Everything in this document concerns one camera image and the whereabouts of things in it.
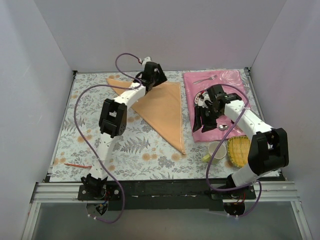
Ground orange satin napkin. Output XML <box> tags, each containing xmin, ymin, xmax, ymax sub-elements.
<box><xmin>120</xmin><ymin>82</ymin><xmax>186</xmax><ymax>155</ymax></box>

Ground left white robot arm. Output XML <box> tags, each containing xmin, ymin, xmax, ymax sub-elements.
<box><xmin>81</xmin><ymin>61</ymin><xmax>167</xmax><ymax>200</ymax></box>

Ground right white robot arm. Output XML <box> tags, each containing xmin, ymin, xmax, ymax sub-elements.
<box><xmin>192</xmin><ymin>83</ymin><xmax>289</xmax><ymax>199</ymax></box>

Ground silver spoon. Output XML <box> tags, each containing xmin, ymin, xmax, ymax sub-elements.
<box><xmin>217</xmin><ymin>124</ymin><xmax>229</xmax><ymax>132</ymax></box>

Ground white plate green rim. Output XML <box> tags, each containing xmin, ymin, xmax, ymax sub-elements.
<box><xmin>194</xmin><ymin>90</ymin><xmax>211</xmax><ymax>108</ymax></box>

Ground silver fork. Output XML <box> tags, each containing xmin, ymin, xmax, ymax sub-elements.
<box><xmin>192</xmin><ymin>74</ymin><xmax>217</xmax><ymax>85</ymax></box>

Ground yellow-green mug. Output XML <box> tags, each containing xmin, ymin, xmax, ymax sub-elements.
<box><xmin>201</xmin><ymin>141</ymin><xmax>228</xmax><ymax>165</ymax></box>

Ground yellow woven bamboo basket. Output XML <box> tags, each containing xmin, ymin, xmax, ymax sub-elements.
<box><xmin>226</xmin><ymin>136</ymin><xmax>251</xmax><ymax>168</ymax></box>

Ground floral patterned tablecloth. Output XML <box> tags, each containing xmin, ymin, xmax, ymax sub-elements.
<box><xmin>49</xmin><ymin>69</ymin><xmax>281</xmax><ymax>183</ymax></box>

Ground orange red stick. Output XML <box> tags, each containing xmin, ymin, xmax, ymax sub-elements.
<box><xmin>64</xmin><ymin>163</ymin><xmax>92</xmax><ymax>169</ymax></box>

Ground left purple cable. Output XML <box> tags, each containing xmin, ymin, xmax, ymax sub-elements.
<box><xmin>74</xmin><ymin>52</ymin><xmax>145</xmax><ymax>224</ymax></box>

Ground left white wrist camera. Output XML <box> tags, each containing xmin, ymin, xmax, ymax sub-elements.
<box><xmin>139</xmin><ymin>56</ymin><xmax>152</xmax><ymax>66</ymax></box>

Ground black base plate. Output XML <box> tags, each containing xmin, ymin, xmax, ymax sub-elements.
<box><xmin>77</xmin><ymin>179</ymin><xmax>256</xmax><ymax>211</ymax></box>

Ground aluminium frame rail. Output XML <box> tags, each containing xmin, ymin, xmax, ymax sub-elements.
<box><xmin>22</xmin><ymin>179</ymin><xmax>313</xmax><ymax>240</ymax></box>

